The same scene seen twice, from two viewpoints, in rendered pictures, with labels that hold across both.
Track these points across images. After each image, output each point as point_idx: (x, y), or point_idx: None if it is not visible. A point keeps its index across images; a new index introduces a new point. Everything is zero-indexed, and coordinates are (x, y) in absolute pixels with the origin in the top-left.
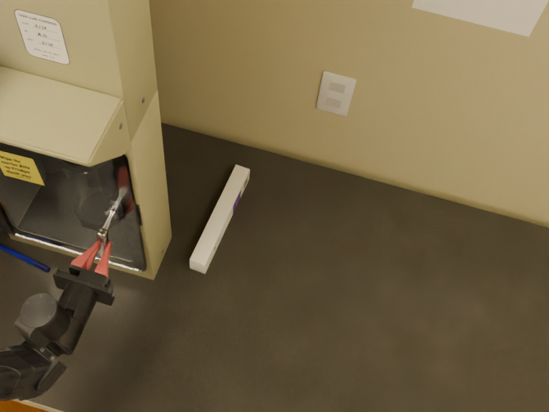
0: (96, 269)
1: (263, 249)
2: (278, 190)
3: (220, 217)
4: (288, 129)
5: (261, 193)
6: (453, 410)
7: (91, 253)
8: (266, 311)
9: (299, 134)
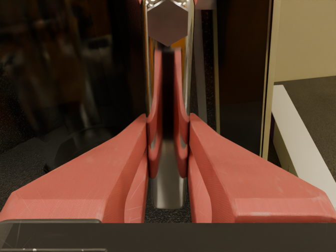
0: (240, 193)
1: None
2: (326, 103)
3: (299, 135)
4: (293, 43)
5: (308, 111)
6: None
7: (136, 147)
8: None
9: (307, 46)
